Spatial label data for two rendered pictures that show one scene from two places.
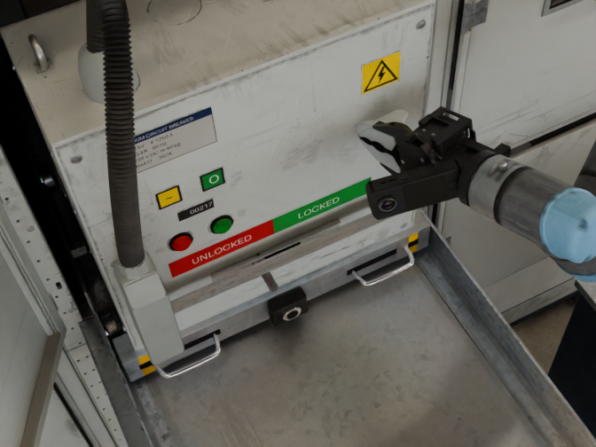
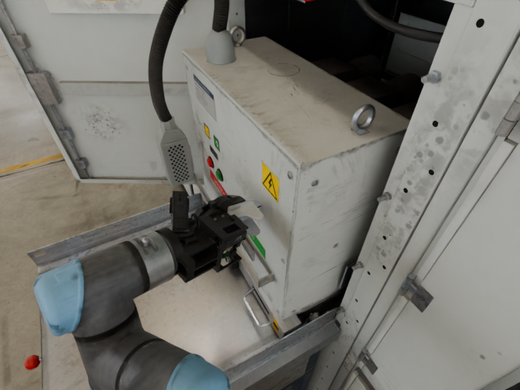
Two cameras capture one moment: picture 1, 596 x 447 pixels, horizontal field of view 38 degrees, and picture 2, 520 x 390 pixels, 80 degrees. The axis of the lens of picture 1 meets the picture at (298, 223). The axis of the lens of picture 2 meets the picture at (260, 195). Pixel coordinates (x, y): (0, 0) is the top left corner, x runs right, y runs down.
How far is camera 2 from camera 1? 1.02 m
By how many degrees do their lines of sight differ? 53
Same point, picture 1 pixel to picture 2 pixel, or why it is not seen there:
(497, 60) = (419, 357)
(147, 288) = (160, 135)
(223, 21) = (270, 83)
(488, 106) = (398, 377)
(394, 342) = (213, 321)
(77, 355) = not seen: hidden behind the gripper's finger
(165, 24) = (268, 67)
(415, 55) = (286, 198)
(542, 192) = (94, 258)
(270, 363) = not seen: hidden behind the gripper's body
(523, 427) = not seen: outside the picture
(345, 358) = (206, 293)
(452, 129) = (213, 227)
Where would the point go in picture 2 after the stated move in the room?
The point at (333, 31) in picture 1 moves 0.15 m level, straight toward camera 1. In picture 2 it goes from (256, 116) to (162, 117)
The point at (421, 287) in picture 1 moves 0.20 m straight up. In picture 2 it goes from (253, 340) to (251, 302)
